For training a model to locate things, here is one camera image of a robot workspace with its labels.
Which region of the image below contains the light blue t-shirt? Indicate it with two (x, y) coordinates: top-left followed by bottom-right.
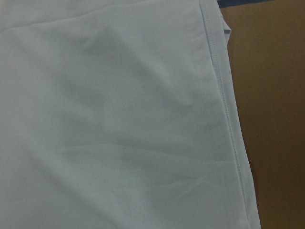
(0, 0), (261, 229)

